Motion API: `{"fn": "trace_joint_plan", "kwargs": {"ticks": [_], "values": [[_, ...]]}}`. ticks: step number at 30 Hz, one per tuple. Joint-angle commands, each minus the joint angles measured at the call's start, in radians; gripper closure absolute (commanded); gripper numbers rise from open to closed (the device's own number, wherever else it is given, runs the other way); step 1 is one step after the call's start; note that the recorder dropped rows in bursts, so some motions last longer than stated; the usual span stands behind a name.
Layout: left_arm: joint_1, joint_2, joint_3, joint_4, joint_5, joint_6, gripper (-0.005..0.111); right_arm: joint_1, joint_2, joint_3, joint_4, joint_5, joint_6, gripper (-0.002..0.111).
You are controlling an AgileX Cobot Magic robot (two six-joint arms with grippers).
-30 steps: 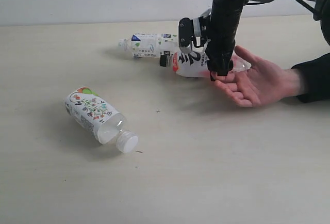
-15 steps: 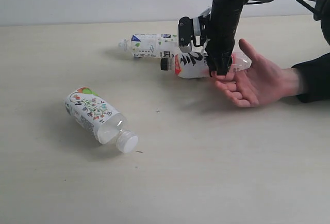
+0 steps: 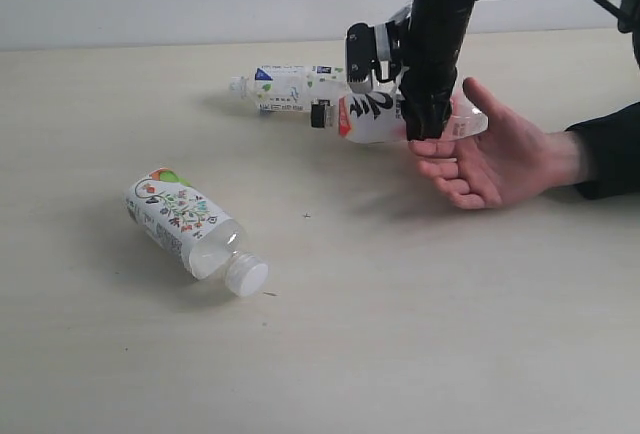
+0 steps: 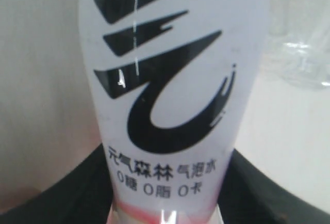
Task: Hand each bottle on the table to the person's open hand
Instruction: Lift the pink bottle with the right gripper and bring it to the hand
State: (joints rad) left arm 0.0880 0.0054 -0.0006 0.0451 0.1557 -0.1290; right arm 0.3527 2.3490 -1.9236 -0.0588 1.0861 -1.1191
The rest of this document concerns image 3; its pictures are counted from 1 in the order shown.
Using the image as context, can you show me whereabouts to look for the pink white black-cap bottle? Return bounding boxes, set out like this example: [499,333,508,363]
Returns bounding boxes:
[310,89,488,144]

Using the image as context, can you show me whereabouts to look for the floral label white-cap bottle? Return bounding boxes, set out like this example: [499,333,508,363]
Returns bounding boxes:
[125,168,269,297]

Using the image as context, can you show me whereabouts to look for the person's open bare hand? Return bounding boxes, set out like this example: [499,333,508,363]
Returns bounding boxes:
[408,77,595,210]

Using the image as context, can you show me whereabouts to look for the white blue label clear bottle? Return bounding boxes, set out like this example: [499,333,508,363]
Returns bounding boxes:
[229,65,350,113]

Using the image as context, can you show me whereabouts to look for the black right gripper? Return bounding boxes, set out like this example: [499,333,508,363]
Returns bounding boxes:
[400,0,478,141]

